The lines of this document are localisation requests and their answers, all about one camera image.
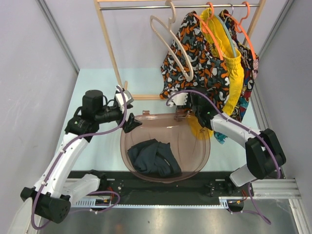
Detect translucent pink laundry basket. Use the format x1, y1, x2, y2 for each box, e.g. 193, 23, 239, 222
120, 112, 210, 183

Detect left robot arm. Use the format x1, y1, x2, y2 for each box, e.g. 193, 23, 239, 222
20, 86, 141, 230

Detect dark navy shorts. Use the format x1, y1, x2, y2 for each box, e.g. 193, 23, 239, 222
127, 139, 182, 178

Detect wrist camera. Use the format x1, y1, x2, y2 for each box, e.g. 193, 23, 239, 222
115, 85, 134, 112
168, 93, 188, 107

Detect orange black camouflage shorts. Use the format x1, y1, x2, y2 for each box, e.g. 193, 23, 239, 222
159, 11, 230, 110

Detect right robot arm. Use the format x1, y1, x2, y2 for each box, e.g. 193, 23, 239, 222
190, 91, 286, 195

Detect teal hanger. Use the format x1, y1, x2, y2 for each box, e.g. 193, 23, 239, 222
215, 15, 237, 58

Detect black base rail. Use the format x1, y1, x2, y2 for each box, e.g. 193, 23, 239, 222
103, 171, 252, 205

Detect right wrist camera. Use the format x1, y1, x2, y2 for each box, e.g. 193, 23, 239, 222
168, 93, 188, 107

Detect wooden clothes rack frame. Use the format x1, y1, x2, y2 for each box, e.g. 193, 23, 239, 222
94, 0, 266, 100

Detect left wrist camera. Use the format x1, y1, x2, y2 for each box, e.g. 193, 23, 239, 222
115, 85, 134, 112

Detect colourful patterned shorts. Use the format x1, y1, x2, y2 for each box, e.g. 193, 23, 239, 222
214, 9, 259, 145

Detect yellow shorts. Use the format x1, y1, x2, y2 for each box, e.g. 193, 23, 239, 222
190, 8, 244, 142

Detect orange hanger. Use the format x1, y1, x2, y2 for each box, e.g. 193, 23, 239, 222
193, 1, 224, 60
223, 1, 258, 60

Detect white cable duct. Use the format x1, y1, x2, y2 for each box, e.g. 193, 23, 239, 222
72, 197, 243, 209

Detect metal hanging rod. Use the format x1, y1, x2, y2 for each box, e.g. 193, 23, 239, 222
99, 3, 247, 11

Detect beige wooden hanger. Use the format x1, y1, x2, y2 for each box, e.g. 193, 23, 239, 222
150, 0, 195, 82

